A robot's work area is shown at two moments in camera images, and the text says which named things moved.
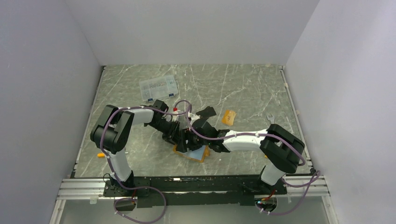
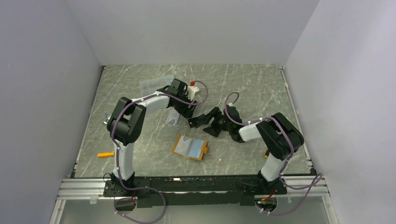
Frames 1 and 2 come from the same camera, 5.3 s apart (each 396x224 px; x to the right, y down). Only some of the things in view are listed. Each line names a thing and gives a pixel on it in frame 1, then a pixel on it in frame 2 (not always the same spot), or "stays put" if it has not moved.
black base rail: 195,190 stays put
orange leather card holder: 199,154 stays put
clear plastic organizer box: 159,87 stays put
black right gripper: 186,134 to 213,129
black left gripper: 173,135 to 186,112
